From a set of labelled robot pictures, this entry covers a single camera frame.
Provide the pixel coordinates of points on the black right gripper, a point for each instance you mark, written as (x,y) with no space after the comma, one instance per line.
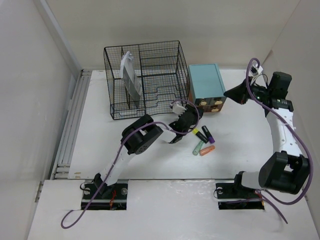
(239,93)

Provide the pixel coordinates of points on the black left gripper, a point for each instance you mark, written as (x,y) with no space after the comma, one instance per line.
(194,112)

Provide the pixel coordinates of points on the yellow highlighter marker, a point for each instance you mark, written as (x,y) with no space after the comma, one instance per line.
(202,137)

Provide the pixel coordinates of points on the purple highlighter marker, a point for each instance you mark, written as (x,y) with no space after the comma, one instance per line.
(208,134)

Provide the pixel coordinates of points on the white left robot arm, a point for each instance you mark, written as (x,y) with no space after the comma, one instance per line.
(140,135)

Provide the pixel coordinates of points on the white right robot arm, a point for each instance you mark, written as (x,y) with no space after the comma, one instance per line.
(287,169)

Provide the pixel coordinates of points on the blue orange drawer box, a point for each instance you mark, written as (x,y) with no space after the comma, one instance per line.
(206,87)

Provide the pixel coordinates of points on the green correction tape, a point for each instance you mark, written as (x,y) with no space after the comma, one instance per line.
(198,147)

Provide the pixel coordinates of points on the orange correction tape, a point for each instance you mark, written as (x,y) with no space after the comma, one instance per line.
(206,150)

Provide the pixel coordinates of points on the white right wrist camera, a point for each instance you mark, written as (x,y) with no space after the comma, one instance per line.
(256,70)

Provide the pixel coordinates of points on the black wire mesh desk organizer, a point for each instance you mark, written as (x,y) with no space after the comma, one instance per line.
(162,70)

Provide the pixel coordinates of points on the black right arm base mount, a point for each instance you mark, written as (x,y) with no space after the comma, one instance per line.
(233,197)

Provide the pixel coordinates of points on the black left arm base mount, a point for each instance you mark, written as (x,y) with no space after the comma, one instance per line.
(113,199)

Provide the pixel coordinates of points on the aluminium rail frame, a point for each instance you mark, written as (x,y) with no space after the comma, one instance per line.
(66,143)

